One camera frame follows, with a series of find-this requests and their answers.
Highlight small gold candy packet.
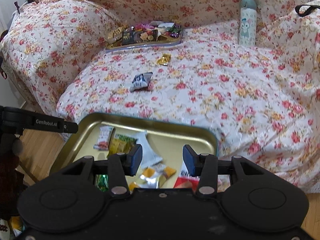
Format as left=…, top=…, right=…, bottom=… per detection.
left=157, top=53, right=171, bottom=66

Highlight gold green snack packet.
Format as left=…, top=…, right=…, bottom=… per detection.
left=108, top=134, right=137, bottom=156

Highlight blue white milk packet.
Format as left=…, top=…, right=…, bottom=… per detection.
left=130, top=72, right=153, bottom=92

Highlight gold tray full of snacks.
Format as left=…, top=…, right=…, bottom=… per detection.
left=106, top=21, right=183, bottom=51

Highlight white long snack packet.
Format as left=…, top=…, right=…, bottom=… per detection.
left=134, top=131, right=163, bottom=169

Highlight cartoon cat water bottle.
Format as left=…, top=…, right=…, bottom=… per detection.
left=239, top=0, right=257, bottom=47

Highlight gold empty tin tray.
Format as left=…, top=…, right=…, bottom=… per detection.
left=49, top=113, right=219, bottom=188

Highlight white nut snack packet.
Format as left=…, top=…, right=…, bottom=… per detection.
left=93, top=125, right=114, bottom=151

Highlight red hawthorn strip packet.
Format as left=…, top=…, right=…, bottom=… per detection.
left=174, top=162, right=200, bottom=191

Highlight green candy wrapper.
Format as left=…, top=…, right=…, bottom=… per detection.
left=95, top=174, right=108, bottom=192

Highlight yellow silver snack packet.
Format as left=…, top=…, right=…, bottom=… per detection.
left=129, top=164, right=176, bottom=191

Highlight black cracker packet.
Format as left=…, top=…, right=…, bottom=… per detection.
left=121, top=29, right=160, bottom=46

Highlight black strap handle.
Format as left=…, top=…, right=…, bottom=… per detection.
left=295, top=4, right=320, bottom=17

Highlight floral sofa cover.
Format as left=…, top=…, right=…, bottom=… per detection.
left=1, top=0, right=319, bottom=192

